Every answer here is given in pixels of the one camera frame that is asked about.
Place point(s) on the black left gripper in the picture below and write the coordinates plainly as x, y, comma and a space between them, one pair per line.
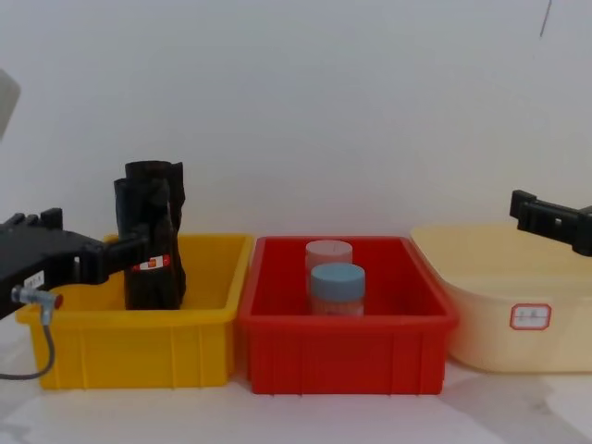
37, 259

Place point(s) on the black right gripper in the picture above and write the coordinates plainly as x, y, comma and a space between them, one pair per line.
583, 236

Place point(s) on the black bag roll with label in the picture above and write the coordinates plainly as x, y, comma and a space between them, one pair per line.
148, 287

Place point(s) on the white label sticker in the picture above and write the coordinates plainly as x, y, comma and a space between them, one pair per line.
531, 316

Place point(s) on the plain black bag roll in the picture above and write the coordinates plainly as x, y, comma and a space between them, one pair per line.
176, 194

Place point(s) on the cream plastic basin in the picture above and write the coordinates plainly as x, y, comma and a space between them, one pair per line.
509, 324

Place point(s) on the yellow plastic bin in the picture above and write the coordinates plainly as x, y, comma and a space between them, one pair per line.
139, 347

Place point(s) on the clear jar with blue lid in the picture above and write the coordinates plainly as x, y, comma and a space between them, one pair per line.
336, 287

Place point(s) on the red plastic bin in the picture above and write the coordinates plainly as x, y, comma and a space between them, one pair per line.
342, 351

